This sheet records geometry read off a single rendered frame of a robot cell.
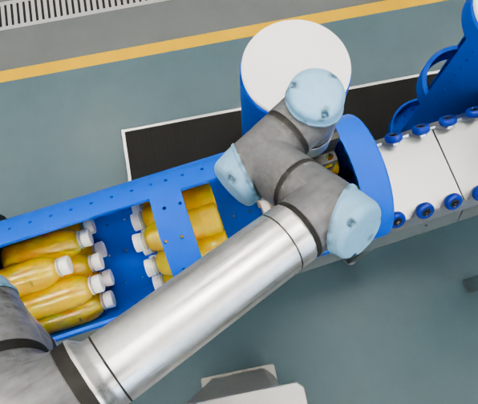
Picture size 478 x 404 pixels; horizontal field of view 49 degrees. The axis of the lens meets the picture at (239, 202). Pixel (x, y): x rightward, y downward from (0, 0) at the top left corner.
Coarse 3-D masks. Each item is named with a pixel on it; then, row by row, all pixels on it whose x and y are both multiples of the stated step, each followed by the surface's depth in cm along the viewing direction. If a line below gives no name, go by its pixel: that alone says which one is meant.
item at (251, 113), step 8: (240, 72) 133; (240, 80) 134; (248, 96) 132; (248, 104) 135; (256, 104) 131; (248, 112) 140; (256, 112) 134; (264, 112) 130; (248, 120) 145; (256, 120) 139; (248, 128) 151
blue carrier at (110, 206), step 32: (352, 128) 108; (352, 160) 104; (96, 192) 110; (128, 192) 106; (160, 192) 105; (224, 192) 128; (384, 192) 104; (0, 224) 108; (32, 224) 105; (64, 224) 103; (96, 224) 125; (128, 224) 127; (160, 224) 102; (224, 224) 129; (384, 224) 109; (128, 256) 128; (192, 256) 102; (320, 256) 114; (128, 288) 125; (96, 320) 117
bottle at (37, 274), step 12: (24, 264) 107; (36, 264) 106; (48, 264) 107; (12, 276) 106; (24, 276) 105; (36, 276) 105; (48, 276) 106; (60, 276) 108; (24, 288) 106; (36, 288) 107
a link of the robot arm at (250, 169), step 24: (264, 120) 67; (288, 120) 66; (240, 144) 66; (264, 144) 65; (288, 144) 65; (216, 168) 66; (240, 168) 64; (264, 168) 63; (240, 192) 65; (264, 192) 64
